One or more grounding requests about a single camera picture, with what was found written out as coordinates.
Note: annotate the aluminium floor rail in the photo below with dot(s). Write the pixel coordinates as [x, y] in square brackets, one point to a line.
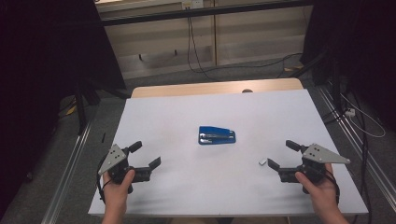
[67, 177]
[351, 140]

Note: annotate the person's left hand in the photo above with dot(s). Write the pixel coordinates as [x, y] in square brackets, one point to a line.
[115, 193]

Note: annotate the beige low cabinet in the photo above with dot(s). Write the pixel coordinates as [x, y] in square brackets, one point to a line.
[249, 37]

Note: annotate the white wall socket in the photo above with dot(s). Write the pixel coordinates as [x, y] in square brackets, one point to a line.
[193, 3]

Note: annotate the black metal stand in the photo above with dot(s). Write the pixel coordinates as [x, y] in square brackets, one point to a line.
[82, 105]

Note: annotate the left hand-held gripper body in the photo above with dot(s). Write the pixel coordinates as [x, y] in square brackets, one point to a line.
[113, 158]

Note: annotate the person's right hand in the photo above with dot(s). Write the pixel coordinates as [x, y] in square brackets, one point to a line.
[322, 193]

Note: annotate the white power adapter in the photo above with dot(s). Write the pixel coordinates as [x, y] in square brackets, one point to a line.
[350, 112]

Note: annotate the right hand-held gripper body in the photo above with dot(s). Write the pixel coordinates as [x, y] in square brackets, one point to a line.
[320, 157]

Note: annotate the blue stapler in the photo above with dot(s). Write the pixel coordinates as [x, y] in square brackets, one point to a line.
[217, 136]

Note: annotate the black curtain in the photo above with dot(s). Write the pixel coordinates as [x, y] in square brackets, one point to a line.
[37, 77]
[358, 46]

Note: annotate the wooden table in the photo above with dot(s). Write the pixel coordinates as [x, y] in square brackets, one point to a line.
[186, 89]

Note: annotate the small black strip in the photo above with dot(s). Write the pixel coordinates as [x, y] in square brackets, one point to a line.
[103, 137]

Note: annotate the black horizontal bar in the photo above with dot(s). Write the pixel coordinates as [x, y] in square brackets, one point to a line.
[202, 13]

